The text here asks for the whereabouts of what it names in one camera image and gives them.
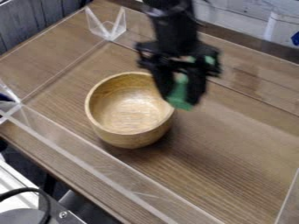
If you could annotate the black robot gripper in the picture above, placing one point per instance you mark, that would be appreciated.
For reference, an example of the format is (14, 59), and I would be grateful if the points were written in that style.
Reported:
(165, 63)

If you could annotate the green rectangular block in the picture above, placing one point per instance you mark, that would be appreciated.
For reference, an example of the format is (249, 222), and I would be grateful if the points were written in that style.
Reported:
(178, 96)

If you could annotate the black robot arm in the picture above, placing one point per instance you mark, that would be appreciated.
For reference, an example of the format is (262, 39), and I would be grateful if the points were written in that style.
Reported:
(175, 25)

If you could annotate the brown wooden bowl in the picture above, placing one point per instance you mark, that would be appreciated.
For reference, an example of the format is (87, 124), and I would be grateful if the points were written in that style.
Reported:
(127, 113)

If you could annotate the white container in background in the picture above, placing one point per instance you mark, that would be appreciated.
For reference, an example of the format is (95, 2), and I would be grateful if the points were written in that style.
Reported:
(281, 28)

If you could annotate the blue object at right edge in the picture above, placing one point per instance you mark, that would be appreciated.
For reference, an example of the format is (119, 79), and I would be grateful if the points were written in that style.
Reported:
(295, 39)

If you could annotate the clear acrylic corner bracket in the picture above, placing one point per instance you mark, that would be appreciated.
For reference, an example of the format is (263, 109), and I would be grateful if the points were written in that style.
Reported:
(109, 30)

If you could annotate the clear acrylic bracket left edge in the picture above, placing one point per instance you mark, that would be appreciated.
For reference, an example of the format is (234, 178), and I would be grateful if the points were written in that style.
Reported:
(10, 102)

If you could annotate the grey metal bracket with screw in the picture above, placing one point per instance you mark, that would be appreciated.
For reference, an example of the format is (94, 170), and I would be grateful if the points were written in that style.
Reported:
(63, 215)

